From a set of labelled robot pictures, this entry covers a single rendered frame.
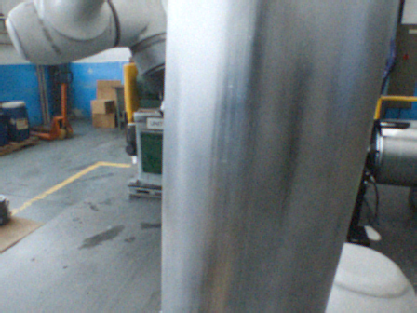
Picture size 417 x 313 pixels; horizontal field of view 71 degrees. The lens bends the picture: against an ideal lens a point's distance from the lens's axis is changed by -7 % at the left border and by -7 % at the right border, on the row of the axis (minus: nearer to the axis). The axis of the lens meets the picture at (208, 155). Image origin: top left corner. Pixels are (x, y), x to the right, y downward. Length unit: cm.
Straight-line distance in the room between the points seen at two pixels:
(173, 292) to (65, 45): 44
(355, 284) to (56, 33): 51
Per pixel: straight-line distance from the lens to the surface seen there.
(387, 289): 36
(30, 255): 111
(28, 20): 55
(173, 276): 16
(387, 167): 121
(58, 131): 611
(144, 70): 62
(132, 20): 61
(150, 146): 127
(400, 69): 658
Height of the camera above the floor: 137
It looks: 17 degrees down
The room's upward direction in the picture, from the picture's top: straight up
